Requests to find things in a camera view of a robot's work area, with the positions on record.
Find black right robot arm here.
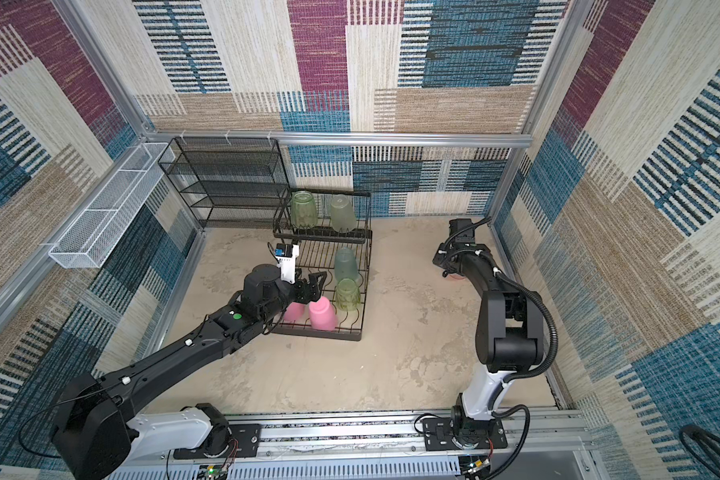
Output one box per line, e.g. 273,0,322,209
433,218,545,449

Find opaque pink cup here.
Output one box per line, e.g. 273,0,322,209
308,296,338,331

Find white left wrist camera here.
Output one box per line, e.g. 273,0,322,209
274,243,300,284

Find black mesh shelf rack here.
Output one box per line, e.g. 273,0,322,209
158,136,290,228

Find white wire mesh basket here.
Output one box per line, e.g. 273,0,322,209
49,142,168,269

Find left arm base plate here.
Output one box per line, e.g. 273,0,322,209
172,423,262,460

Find aluminium front rail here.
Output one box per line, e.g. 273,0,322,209
112,407,608,479

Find teal frosted cup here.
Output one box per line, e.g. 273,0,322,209
334,247,361,282

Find pale frosted green cup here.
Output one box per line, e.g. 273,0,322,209
329,194,357,233

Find black two-tier dish rack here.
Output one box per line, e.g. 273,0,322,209
273,189,373,342

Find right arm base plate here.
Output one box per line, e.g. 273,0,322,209
415,417,508,451

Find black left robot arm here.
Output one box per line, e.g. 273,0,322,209
51,264,327,479

